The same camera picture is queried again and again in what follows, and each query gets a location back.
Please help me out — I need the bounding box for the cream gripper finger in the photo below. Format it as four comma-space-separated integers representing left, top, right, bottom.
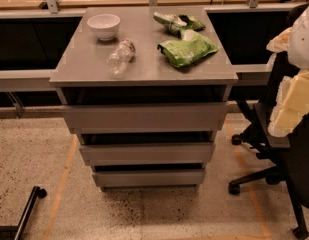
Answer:
268, 70, 309, 137
266, 27, 291, 53

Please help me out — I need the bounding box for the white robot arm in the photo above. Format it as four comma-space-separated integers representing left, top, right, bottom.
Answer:
266, 5, 309, 137

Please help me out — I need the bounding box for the grey top drawer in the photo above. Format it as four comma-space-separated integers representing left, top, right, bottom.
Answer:
62, 102, 228, 133

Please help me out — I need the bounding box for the grey drawer cabinet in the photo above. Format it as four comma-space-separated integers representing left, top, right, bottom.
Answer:
50, 7, 237, 176

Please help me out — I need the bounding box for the black office chair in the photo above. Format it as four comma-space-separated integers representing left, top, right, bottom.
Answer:
228, 3, 309, 240

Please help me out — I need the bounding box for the large green chip bag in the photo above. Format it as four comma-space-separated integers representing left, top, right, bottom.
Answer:
157, 30, 218, 68

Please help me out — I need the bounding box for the small green chip bag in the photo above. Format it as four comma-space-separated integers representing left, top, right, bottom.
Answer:
153, 12, 205, 34

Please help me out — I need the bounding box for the clear plastic bottle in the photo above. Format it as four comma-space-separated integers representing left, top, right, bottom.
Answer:
107, 39, 136, 76

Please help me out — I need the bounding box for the white ceramic bowl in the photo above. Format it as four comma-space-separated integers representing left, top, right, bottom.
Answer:
87, 14, 121, 41

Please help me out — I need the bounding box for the black chair base leg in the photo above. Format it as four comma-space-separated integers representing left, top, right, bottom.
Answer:
0, 186, 47, 240

